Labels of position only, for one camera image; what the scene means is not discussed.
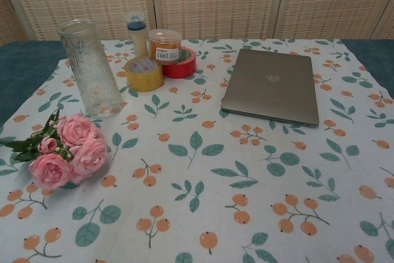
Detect pink rose bouquet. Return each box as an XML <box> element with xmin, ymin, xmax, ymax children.
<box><xmin>0</xmin><ymin>108</ymin><xmax>108</xmax><ymax>190</ymax></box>

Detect clear textured glass vase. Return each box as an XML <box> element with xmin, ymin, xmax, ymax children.
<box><xmin>58</xmin><ymin>18</ymin><xmax>124</xmax><ymax>119</ymax></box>

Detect red tape roll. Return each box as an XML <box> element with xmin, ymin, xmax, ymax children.
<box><xmin>162</xmin><ymin>46</ymin><xmax>197</xmax><ymax>78</ymax></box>

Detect yellow clear tape roll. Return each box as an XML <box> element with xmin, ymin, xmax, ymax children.
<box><xmin>124</xmin><ymin>56</ymin><xmax>164</xmax><ymax>93</ymax></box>

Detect grey closed laptop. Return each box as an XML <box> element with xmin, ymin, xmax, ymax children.
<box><xmin>220</xmin><ymin>48</ymin><xmax>321</xmax><ymax>127</ymax></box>

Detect clear snack jar orange contents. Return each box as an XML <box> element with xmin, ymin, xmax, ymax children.
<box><xmin>148</xmin><ymin>28</ymin><xmax>180</xmax><ymax>66</ymax></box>

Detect white fruit leaf print tablecloth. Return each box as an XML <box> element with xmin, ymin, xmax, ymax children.
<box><xmin>0</xmin><ymin>38</ymin><xmax>394</xmax><ymax>263</ymax></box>

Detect small bottle blue cap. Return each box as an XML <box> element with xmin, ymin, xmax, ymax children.
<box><xmin>127</xmin><ymin>11</ymin><xmax>148</xmax><ymax>59</ymax></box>

